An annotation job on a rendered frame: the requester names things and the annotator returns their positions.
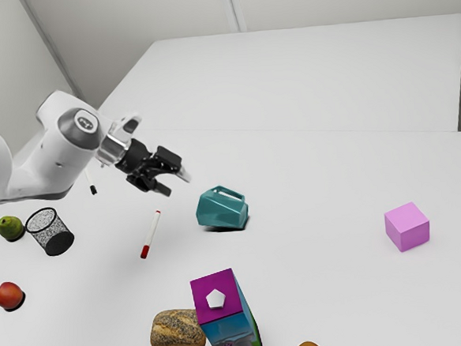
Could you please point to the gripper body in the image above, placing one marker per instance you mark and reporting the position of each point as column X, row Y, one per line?
column 140, row 159

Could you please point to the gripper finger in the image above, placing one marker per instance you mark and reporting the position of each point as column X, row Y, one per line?
column 163, row 189
column 184, row 175

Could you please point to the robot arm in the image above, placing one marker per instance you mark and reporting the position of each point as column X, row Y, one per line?
column 51, row 154

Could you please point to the teal faceted mug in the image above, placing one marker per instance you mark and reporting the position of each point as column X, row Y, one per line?
column 221, row 212

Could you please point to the red capped white marker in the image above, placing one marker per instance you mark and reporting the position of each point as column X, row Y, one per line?
column 150, row 235

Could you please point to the black capped white marker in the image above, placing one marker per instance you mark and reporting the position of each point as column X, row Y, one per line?
column 90, row 182

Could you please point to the black mesh pen holder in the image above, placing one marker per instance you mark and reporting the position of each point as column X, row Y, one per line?
column 49, row 231

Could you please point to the seeded bread loaf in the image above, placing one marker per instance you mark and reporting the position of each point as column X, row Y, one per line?
column 176, row 329

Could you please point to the purple topped milk carton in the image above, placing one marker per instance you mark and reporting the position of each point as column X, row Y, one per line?
column 225, row 320

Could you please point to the green pear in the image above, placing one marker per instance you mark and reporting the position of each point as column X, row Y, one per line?
column 10, row 228

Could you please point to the red apple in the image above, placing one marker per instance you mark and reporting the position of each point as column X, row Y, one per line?
column 9, row 295

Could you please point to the pink cube block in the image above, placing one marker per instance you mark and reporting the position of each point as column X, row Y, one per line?
column 407, row 227

